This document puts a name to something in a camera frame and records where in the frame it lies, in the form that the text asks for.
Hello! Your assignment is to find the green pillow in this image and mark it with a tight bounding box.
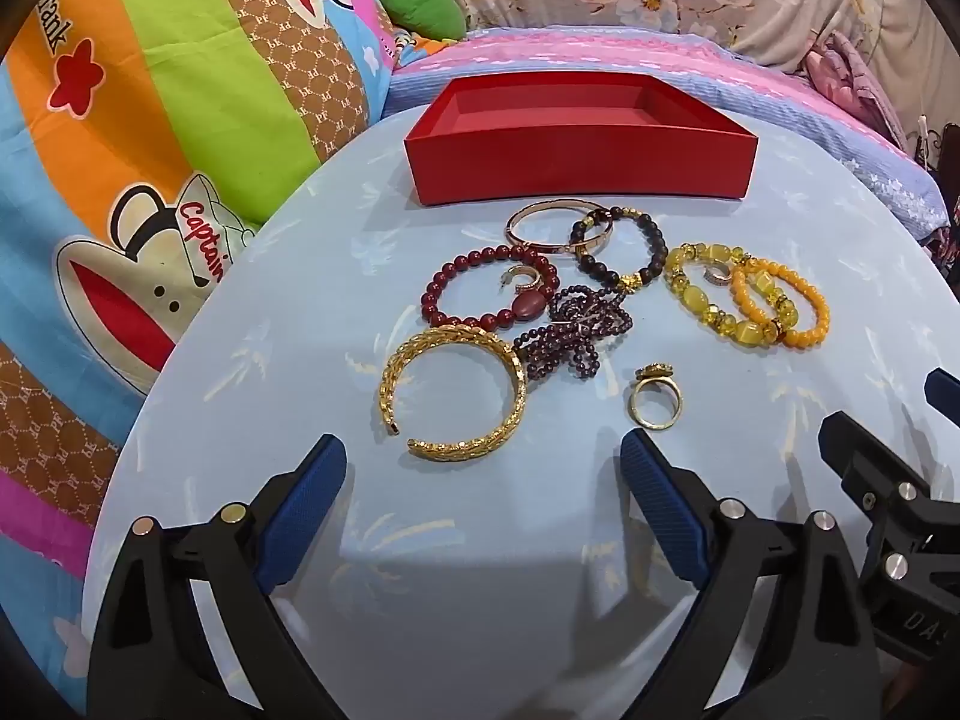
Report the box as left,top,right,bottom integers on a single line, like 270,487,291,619
373,0,467,43

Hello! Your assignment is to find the yellow glass bead bracelet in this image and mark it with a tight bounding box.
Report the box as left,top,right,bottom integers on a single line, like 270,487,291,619
663,241,754,340

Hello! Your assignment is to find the rose gold bangle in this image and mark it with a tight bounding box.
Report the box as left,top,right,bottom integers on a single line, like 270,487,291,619
505,198,613,256

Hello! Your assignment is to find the dark brown bead bracelet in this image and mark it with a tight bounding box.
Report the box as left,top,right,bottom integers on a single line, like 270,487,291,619
568,205,669,293

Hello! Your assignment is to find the pink and blue striped pillow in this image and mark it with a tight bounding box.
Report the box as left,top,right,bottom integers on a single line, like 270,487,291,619
386,25,947,242

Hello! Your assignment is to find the light blue palm print tablecloth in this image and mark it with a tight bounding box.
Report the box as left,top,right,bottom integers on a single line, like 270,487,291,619
79,116,960,720

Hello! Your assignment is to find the cartoon monkey printed blanket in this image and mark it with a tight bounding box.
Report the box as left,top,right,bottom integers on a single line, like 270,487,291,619
0,0,410,695

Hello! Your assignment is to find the purple garnet multi-strand bracelet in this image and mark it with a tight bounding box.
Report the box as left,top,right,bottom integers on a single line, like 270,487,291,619
513,283,635,382

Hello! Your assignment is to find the gold woven cuff bangle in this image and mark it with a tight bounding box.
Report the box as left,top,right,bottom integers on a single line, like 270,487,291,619
379,325,529,460

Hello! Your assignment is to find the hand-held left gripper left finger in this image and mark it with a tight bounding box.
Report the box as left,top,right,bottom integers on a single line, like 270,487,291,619
88,433,347,720

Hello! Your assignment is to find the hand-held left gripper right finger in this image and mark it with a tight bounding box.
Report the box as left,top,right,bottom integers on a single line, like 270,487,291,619
619,429,878,720

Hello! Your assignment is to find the red cardboard box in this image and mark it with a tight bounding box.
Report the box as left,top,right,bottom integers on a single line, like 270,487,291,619
405,73,758,207

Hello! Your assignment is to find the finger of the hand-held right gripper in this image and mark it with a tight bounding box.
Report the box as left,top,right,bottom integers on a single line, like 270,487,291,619
924,367,960,428
817,411,960,665

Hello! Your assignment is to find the orange bead bracelet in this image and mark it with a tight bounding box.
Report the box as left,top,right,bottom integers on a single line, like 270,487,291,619
730,257,832,348

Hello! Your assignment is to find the gold ring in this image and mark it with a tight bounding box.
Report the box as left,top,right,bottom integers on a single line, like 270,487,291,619
627,362,685,432

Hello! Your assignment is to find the red bead bracelet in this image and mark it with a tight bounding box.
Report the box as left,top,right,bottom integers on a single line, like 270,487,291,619
421,244,560,329

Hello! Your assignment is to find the purple quilted cloth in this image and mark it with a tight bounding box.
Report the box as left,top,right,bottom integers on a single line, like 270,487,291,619
806,30,914,155

